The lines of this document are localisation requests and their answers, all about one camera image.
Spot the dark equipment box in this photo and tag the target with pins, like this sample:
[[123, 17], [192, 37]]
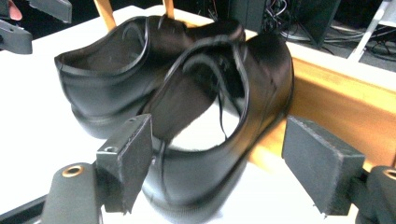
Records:
[[246, 14]]

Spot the black leather dress shoe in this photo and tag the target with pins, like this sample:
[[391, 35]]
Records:
[[193, 186], [102, 90]]

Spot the white metal frame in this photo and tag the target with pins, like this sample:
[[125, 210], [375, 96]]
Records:
[[370, 28]]

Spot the metal frame rail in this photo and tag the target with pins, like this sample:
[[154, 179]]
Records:
[[18, 210]]

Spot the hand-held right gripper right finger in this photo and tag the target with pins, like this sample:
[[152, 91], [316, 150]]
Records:
[[320, 168]]

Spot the dark monitor panel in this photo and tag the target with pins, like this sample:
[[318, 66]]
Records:
[[320, 18]]

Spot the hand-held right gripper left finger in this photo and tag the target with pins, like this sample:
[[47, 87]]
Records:
[[127, 161]]

